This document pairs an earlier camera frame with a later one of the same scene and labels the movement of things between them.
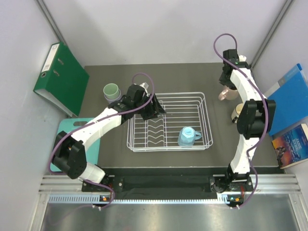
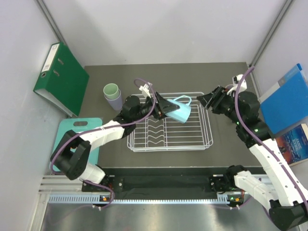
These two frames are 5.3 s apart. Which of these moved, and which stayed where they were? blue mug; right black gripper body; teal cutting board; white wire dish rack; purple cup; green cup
Moved: blue mug; right black gripper body
Stayed: purple cup; teal cutting board; green cup; white wire dish rack
